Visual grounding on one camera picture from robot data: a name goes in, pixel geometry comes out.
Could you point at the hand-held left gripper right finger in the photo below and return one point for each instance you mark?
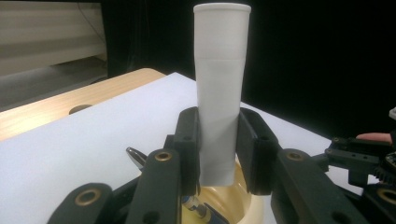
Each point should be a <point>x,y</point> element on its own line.
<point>295,193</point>

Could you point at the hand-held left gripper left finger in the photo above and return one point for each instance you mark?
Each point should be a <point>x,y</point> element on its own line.
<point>158,186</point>

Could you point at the cream round pen holder cup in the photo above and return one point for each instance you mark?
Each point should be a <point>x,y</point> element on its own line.
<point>236,205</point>

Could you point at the white glue stick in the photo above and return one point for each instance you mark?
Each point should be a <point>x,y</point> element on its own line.
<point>219,77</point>

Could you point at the black curtain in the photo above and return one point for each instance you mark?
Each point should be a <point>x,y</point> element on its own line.
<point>311,46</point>

